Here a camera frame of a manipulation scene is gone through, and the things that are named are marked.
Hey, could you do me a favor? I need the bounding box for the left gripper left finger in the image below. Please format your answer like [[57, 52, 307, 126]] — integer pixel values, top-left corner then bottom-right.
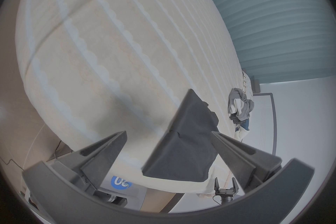
[[61, 131, 128, 193]]

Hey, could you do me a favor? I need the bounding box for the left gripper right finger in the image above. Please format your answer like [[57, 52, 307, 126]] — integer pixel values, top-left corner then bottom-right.
[[211, 131, 283, 190]]

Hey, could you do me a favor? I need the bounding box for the black T-shirt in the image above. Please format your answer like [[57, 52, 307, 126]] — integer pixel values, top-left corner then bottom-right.
[[141, 89, 220, 183]]

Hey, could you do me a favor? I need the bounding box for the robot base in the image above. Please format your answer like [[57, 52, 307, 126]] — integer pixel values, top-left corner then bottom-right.
[[98, 172, 149, 211]]

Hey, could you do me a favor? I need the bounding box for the pile of clothes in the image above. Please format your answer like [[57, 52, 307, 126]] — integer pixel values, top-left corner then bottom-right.
[[227, 88, 255, 140]]

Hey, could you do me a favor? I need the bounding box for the bed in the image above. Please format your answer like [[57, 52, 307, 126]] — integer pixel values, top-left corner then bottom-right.
[[14, 0, 278, 198]]

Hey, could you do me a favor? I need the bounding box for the white printed pillow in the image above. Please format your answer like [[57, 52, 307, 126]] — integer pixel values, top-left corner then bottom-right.
[[241, 70, 254, 97]]

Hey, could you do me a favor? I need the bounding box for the grey bedside table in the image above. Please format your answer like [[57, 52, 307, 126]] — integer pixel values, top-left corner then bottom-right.
[[251, 75, 261, 93]]

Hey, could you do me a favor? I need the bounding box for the blue-green curtain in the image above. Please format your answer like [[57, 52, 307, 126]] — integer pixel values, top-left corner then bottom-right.
[[209, 0, 336, 85]]

